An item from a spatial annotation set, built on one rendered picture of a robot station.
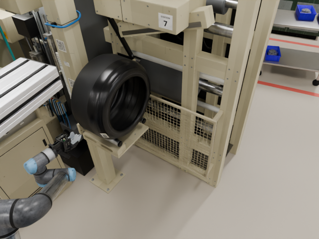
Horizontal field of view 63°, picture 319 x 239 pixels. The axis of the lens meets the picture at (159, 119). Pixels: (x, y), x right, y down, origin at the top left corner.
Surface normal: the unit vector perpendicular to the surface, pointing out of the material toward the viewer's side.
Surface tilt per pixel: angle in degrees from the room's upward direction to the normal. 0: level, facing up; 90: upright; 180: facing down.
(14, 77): 0
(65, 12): 90
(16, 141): 90
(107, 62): 3
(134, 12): 90
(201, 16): 90
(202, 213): 0
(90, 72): 26
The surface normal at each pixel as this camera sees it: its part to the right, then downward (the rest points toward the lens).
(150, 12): -0.56, 0.58
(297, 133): -0.03, -0.73
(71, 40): 0.83, 0.36
